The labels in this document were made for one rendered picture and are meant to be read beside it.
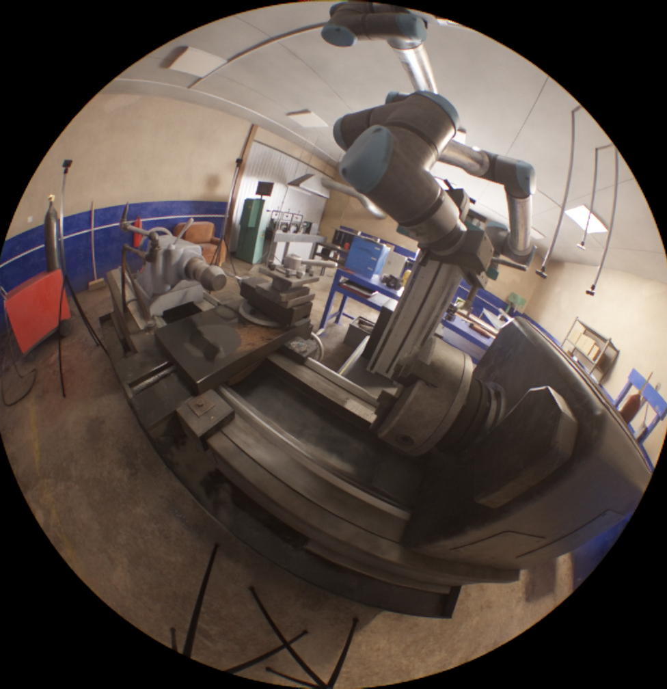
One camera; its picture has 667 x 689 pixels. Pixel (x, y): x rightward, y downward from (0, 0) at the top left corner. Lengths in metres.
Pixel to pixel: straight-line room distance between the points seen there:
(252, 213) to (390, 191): 4.63
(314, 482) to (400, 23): 1.08
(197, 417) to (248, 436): 0.14
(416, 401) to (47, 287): 3.26
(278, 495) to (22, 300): 3.06
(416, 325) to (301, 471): 1.33
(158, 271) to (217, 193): 4.41
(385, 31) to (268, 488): 1.08
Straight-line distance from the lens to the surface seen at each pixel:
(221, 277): 0.73
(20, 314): 3.15
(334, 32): 0.70
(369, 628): 1.57
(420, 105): 0.35
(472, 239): 0.36
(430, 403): 0.36
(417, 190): 0.28
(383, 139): 0.27
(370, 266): 2.43
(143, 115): 4.83
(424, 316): 1.59
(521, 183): 0.85
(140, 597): 1.60
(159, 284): 0.95
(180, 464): 1.06
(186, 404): 0.62
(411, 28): 0.65
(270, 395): 0.83
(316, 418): 0.79
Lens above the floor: 1.35
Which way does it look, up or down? 32 degrees down
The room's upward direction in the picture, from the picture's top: 19 degrees clockwise
